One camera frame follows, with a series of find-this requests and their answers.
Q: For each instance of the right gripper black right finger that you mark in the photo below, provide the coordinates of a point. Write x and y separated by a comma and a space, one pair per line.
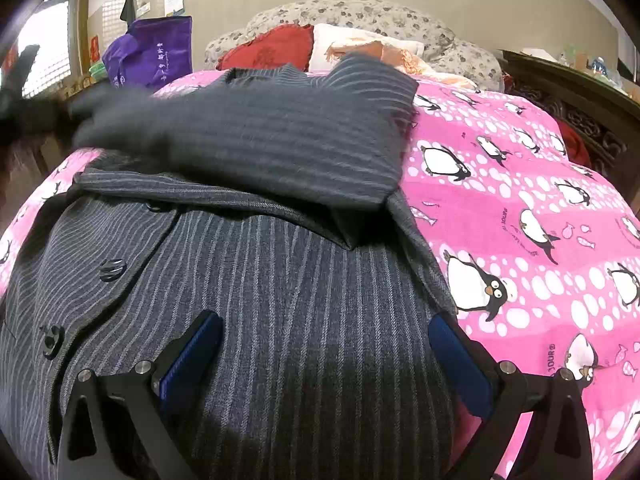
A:
556, 444

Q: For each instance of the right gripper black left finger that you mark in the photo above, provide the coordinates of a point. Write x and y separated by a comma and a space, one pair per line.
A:
123, 426

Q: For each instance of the grey pinstriped suit jacket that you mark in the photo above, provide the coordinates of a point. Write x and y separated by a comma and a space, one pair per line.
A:
272, 198

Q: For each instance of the pink penguin bed cover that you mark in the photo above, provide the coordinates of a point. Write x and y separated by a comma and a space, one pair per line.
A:
540, 257

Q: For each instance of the dark carved wooden cabinet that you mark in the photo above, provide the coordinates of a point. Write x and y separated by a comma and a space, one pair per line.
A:
605, 119

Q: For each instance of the purple fabric bag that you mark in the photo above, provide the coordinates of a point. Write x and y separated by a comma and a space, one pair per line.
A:
151, 54

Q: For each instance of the grey floral quilt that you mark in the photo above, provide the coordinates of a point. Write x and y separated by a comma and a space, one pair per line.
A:
442, 48

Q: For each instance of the window with blinds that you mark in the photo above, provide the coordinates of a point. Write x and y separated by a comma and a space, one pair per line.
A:
49, 29

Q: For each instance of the orange cloth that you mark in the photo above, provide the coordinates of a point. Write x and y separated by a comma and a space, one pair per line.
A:
401, 59

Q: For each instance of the red pillow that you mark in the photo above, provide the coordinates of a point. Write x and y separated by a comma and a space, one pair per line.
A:
285, 44

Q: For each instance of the white pillow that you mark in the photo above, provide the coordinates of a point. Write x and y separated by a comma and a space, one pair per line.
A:
331, 41

